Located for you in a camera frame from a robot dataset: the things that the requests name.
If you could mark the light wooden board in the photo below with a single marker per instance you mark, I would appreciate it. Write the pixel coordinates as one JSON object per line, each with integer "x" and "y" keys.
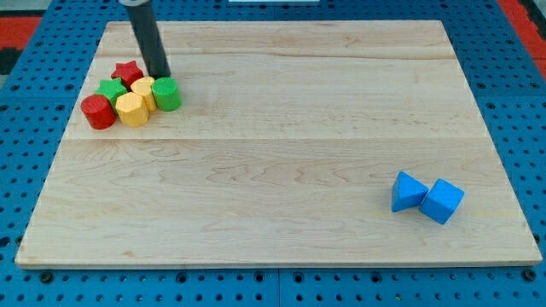
{"x": 283, "y": 155}

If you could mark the yellow heart block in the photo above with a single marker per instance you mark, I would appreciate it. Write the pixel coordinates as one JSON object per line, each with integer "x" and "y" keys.
{"x": 143, "y": 87}

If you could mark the green star block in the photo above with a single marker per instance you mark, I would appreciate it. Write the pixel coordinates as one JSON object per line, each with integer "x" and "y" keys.
{"x": 112, "y": 89}

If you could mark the red cylinder block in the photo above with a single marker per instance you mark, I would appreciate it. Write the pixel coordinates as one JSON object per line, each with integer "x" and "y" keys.
{"x": 98, "y": 111}

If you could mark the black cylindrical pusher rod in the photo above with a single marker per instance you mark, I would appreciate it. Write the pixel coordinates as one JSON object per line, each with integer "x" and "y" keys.
{"x": 147, "y": 34}

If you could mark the green cylinder block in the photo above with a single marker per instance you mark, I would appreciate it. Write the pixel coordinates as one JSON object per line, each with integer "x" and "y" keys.
{"x": 166, "y": 94}

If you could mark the red star block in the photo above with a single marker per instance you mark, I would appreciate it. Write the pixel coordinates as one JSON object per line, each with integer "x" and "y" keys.
{"x": 128, "y": 73}

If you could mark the yellow hexagon block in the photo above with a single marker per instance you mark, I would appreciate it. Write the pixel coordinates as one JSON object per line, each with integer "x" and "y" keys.
{"x": 132, "y": 110}

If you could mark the blue triangle block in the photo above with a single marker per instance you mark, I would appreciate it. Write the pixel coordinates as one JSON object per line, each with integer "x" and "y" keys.
{"x": 407, "y": 192}

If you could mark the blue cube block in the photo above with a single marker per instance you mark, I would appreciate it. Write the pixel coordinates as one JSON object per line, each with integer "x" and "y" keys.
{"x": 441, "y": 201}

